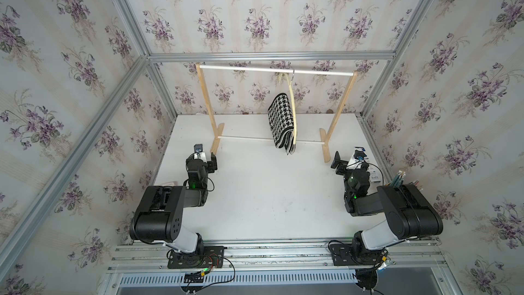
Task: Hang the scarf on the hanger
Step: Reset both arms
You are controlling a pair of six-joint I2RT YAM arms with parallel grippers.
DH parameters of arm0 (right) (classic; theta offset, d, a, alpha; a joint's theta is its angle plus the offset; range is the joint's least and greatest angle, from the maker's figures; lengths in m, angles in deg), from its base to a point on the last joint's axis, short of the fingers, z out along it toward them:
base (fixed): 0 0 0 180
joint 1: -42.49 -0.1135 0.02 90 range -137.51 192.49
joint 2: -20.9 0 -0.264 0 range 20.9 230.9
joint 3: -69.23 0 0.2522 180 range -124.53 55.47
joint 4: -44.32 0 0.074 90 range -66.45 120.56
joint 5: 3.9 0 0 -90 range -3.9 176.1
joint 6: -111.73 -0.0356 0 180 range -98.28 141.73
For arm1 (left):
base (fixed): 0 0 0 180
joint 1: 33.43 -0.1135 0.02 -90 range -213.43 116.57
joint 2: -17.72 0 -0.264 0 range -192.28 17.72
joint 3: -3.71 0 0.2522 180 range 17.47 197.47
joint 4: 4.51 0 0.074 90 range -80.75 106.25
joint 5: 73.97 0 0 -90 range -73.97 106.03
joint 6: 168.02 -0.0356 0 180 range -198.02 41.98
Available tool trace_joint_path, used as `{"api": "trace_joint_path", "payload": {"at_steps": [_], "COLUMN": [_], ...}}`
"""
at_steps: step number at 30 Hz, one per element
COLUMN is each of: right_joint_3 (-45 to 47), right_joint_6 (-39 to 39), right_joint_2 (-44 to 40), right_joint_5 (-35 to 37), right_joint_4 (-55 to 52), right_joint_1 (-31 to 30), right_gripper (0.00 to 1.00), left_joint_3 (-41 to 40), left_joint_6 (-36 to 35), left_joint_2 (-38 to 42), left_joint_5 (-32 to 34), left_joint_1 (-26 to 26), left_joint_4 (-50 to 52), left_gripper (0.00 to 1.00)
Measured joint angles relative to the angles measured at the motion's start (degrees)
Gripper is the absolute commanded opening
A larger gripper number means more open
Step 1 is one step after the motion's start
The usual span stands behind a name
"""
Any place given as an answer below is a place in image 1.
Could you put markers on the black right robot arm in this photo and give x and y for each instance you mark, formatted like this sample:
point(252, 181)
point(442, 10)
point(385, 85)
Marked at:
point(408, 214)

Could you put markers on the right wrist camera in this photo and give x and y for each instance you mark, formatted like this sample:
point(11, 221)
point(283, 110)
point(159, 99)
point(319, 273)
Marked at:
point(360, 154)

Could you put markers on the cream plastic clothes hanger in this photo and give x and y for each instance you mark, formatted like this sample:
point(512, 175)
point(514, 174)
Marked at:
point(293, 105)

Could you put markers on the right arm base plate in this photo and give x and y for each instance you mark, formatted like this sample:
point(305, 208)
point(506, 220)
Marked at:
point(347, 255)

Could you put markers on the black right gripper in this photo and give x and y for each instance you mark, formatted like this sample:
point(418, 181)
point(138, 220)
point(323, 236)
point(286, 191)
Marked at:
point(342, 164)

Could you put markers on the yellow pencil cup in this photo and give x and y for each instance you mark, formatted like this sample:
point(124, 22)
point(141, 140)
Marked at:
point(399, 180)

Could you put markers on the white blue flat box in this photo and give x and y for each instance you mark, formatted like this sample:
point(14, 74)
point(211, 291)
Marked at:
point(376, 175)

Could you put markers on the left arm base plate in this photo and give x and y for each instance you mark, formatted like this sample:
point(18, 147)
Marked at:
point(211, 257)

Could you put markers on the wooden clothes rack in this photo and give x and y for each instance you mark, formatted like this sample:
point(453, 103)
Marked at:
point(325, 135)

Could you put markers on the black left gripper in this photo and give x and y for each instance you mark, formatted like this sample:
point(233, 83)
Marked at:
point(213, 166)

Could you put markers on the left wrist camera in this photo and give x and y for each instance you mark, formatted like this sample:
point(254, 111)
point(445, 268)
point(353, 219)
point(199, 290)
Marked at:
point(199, 150)

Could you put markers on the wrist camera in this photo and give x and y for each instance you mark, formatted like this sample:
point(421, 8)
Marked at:
point(199, 150)
point(360, 154)

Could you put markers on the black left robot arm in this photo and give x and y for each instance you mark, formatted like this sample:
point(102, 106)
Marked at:
point(158, 217)

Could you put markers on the black white houndstooth scarf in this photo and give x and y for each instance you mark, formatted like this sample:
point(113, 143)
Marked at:
point(281, 123)

